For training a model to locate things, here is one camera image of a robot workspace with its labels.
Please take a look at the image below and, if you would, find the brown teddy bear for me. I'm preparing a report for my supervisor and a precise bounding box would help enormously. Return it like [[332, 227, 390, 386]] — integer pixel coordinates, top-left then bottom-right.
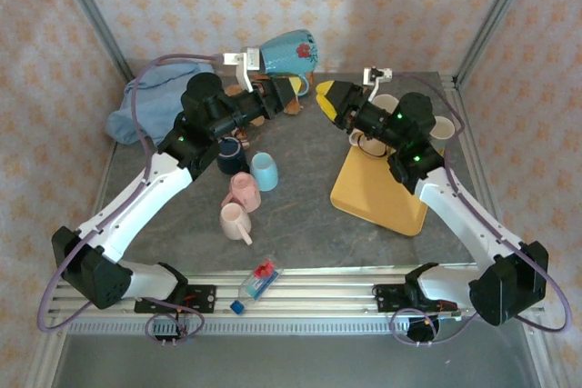
[[225, 72, 304, 128]]

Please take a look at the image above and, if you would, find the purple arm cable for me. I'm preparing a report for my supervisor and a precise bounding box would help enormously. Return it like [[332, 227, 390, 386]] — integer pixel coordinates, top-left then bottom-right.
[[36, 54, 228, 346], [389, 69, 572, 347]]

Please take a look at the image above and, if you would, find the navy blue mug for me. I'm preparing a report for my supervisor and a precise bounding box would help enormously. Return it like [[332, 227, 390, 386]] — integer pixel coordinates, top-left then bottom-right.
[[216, 136, 243, 175]]

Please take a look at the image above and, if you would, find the yellow tray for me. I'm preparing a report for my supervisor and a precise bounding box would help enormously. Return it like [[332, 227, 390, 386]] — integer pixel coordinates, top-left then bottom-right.
[[329, 144, 446, 238]]

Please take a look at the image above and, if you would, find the grey slotted cable duct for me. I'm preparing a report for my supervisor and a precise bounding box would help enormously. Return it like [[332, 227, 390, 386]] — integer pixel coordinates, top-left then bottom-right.
[[63, 320, 528, 335]]

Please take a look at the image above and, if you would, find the light blue cloth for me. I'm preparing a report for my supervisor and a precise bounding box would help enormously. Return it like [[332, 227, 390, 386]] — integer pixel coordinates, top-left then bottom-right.
[[105, 62, 220, 151]]

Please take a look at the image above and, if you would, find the taupe mug purple inside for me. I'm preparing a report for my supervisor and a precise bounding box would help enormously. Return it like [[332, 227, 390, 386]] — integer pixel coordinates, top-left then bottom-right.
[[348, 131, 387, 160]]

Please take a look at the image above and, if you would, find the aluminium frame post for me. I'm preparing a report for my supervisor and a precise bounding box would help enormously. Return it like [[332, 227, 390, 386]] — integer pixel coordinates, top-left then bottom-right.
[[47, 0, 135, 83], [454, 0, 545, 87]]

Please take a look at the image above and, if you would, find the rose pink mug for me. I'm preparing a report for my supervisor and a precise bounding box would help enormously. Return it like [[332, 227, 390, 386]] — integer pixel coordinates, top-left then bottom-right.
[[221, 173, 263, 213]]

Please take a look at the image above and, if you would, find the pale pink mug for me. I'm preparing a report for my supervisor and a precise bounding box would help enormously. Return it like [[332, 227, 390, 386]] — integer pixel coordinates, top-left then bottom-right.
[[219, 202, 254, 247]]

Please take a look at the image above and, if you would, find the light blue mug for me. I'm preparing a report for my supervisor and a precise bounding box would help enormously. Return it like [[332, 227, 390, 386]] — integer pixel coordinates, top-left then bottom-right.
[[249, 152, 279, 193]]

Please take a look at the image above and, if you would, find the blue mug red flower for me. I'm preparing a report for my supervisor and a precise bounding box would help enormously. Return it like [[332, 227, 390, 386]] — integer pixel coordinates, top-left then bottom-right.
[[258, 28, 319, 97]]

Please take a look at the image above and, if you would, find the grey blue mug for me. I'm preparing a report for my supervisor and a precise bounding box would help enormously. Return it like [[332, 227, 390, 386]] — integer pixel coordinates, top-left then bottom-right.
[[429, 114, 456, 143]]

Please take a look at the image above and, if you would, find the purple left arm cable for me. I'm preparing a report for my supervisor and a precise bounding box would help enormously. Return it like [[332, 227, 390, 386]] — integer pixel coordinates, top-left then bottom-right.
[[36, 54, 228, 346]]

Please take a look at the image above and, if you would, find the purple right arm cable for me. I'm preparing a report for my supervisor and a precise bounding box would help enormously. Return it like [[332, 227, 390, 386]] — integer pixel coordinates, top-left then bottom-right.
[[389, 69, 572, 347]]

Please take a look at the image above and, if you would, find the clear plastic bottle blue cap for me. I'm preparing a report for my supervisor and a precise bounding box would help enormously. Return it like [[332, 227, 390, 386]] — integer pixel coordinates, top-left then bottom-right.
[[229, 256, 286, 315]]

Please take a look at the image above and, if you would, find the wide aluminium base rail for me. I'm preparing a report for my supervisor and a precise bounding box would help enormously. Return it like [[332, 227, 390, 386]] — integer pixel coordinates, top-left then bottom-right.
[[47, 267, 547, 319]]

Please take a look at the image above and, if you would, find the cream white mug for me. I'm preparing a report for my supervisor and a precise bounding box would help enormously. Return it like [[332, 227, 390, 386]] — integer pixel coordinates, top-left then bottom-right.
[[372, 94, 401, 112]]

